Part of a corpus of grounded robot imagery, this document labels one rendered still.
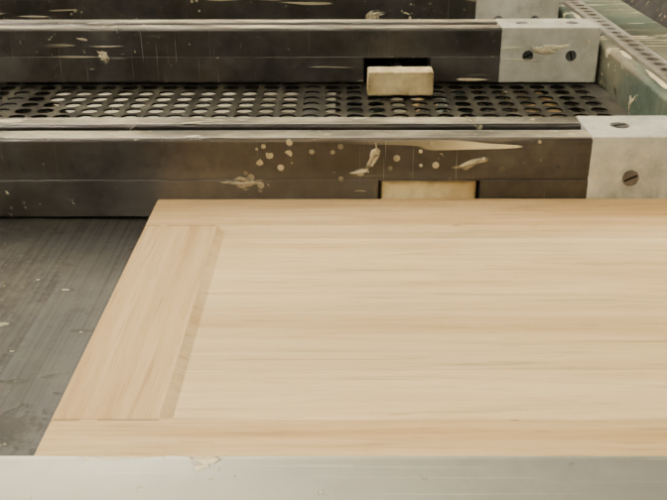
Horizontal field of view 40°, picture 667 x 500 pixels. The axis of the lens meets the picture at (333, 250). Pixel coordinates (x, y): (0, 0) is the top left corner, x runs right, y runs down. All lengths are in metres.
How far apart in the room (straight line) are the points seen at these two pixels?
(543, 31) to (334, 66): 0.27
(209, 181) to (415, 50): 0.50
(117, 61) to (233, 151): 0.49
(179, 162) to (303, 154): 0.10
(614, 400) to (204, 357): 0.23
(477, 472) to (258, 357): 0.18
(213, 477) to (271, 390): 0.11
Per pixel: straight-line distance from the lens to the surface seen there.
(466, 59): 1.21
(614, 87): 1.18
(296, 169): 0.76
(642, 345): 0.59
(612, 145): 0.78
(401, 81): 1.13
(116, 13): 1.46
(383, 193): 0.77
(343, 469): 0.42
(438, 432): 0.48
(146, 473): 0.43
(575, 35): 1.23
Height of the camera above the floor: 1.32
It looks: 12 degrees down
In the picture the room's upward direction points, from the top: 62 degrees counter-clockwise
